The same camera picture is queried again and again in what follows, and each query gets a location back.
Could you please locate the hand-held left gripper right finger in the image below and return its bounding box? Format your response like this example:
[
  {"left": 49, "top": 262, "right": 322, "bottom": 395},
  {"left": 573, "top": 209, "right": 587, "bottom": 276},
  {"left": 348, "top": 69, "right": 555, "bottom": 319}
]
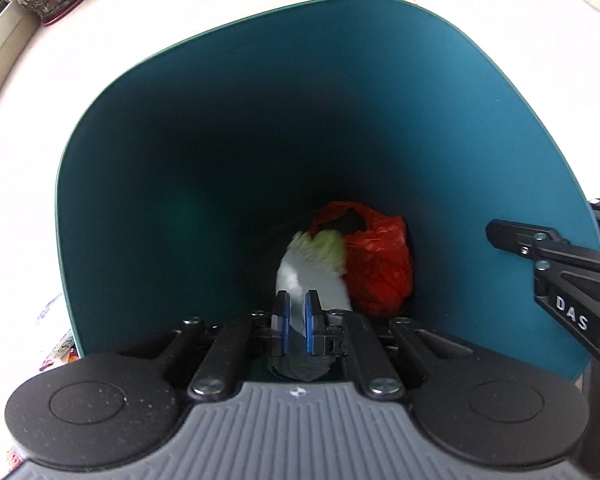
[{"left": 304, "top": 290, "right": 476, "bottom": 403}]

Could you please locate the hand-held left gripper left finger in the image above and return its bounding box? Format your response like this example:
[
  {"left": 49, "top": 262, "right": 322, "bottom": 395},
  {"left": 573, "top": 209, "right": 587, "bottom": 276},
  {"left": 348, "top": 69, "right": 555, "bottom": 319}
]
[{"left": 115, "top": 290, "right": 292, "bottom": 403}]

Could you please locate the orange plastic bag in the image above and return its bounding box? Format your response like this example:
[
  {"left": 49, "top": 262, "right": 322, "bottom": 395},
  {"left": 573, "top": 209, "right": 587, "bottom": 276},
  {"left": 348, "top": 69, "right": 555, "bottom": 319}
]
[{"left": 308, "top": 201, "right": 414, "bottom": 317}]

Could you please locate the teal plastic bin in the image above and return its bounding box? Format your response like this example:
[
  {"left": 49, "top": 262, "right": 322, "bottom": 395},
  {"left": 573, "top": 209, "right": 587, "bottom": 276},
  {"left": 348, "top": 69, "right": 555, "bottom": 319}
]
[{"left": 54, "top": 0, "right": 600, "bottom": 396}]

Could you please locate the purple white biscuit packet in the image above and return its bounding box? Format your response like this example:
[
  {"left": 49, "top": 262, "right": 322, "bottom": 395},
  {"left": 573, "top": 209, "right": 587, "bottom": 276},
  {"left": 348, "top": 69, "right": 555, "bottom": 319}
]
[{"left": 40, "top": 330, "right": 81, "bottom": 371}]

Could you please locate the red pot saucer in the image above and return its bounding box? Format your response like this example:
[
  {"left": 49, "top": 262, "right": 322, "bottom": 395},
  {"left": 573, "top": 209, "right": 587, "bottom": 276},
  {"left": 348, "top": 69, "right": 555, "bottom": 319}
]
[{"left": 40, "top": 0, "right": 96, "bottom": 27}]

